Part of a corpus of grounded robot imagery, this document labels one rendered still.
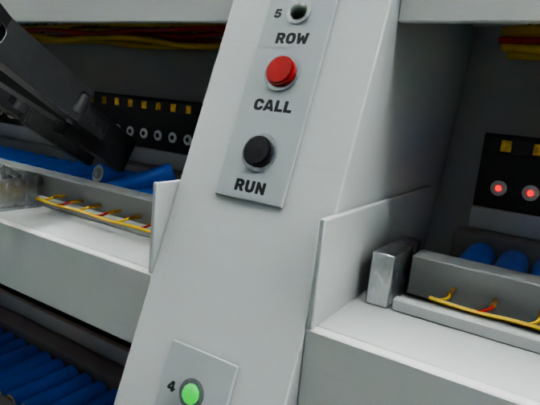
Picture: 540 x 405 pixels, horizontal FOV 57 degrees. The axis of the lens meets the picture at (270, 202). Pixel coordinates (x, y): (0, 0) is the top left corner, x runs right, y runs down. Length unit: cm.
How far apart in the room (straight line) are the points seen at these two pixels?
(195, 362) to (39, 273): 14
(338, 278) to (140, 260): 12
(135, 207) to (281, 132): 15
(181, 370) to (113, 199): 16
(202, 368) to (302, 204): 9
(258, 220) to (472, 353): 11
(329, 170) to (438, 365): 10
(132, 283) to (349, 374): 13
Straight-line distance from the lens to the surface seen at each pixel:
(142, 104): 55
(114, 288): 30
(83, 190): 40
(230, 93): 28
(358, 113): 24
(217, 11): 33
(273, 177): 24
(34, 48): 33
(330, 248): 22
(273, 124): 25
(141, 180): 43
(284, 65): 26
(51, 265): 34
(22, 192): 42
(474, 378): 22
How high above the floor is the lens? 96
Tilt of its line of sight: 6 degrees up
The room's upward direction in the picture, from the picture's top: 15 degrees clockwise
